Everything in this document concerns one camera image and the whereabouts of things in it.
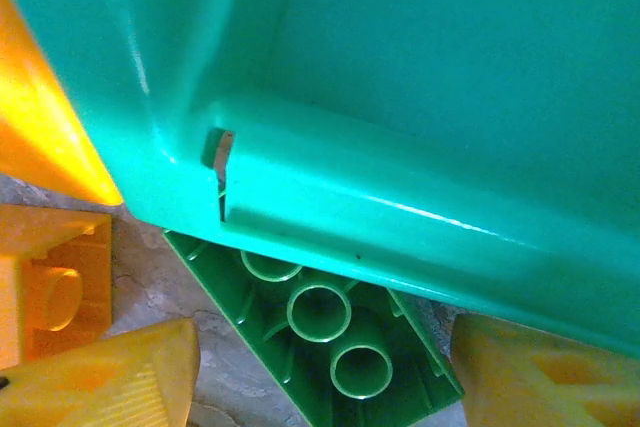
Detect green two-by-four lego brick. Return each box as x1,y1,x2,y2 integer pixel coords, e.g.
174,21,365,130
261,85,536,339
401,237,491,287
163,228,467,427

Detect green plastic bin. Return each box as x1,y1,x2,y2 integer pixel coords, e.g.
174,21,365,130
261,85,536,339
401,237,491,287
0,0,640,361

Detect yellow plastic bin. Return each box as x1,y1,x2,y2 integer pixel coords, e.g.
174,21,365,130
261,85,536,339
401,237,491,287
0,0,125,209

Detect small yellow lego brick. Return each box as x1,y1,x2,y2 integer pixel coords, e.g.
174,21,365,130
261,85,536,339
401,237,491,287
0,203,114,369

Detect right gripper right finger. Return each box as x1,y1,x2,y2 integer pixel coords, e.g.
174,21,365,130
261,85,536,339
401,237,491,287
449,313,640,427

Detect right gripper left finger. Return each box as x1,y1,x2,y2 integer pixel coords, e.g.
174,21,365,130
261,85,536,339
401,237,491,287
0,318,202,427

